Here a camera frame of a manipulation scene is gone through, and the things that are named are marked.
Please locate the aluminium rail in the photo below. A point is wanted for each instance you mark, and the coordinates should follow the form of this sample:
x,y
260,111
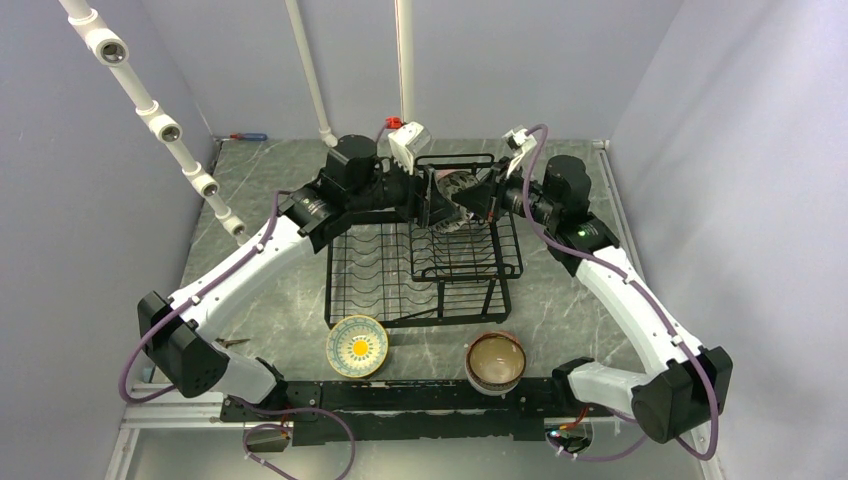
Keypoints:
x,y
172,404

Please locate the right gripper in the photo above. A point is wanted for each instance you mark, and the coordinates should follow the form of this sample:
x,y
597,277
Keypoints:
x,y
478,198

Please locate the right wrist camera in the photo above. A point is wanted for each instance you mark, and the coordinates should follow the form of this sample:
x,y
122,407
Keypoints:
x,y
520,143

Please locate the yellow handled pliers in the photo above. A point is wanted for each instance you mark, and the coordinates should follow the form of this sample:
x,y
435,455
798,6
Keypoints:
x,y
227,343

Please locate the red patterned bowl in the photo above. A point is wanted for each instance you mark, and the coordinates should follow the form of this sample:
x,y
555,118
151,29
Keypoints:
x,y
449,184

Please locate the black wire dish rack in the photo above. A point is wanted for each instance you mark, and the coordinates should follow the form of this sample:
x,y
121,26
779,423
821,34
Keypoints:
x,y
389,267

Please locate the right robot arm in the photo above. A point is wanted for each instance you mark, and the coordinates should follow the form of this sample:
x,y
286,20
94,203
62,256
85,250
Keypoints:
x,y
684,384

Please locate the blue yellow patterned bowl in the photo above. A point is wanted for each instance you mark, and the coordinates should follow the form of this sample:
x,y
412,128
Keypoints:
x,y
357,347

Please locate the red blue screwdriver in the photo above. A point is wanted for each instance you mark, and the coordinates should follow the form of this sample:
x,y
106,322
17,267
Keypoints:
x,y
257,137

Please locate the brown glazed bowl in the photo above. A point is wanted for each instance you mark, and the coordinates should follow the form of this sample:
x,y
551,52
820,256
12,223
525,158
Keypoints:
x,y
495,362

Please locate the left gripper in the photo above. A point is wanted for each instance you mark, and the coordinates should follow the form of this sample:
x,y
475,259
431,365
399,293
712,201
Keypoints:
x,y
421,194

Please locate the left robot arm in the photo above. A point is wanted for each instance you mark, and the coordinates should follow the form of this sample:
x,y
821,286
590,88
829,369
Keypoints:
x,y
179,332

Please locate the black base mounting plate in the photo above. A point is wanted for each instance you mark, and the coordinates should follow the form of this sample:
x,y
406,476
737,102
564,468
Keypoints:
x,y
411,426

